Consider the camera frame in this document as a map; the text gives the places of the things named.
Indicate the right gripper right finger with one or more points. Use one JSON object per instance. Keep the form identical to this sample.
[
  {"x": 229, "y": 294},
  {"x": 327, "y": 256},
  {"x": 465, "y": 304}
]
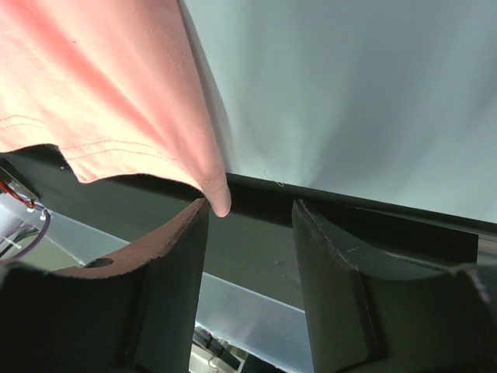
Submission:
[{"x": 388, "y": 294}]

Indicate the pink polo shirt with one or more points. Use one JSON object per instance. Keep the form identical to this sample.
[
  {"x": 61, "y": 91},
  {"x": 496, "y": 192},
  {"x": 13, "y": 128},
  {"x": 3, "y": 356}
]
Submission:
[{"x": 114, "y": 86}]

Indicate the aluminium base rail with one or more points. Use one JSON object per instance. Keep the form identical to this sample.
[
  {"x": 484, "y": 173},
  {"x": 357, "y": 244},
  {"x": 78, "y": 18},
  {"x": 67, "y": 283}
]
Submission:
[{"x": 487, "y": 250}]

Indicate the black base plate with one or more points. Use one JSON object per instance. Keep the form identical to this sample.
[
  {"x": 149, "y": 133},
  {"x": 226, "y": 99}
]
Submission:
[{"x": 253, "y": 246}]

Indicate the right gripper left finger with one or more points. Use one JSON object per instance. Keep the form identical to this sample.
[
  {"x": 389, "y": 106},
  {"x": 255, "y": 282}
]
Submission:
[{"x": 130, "y": 311}]

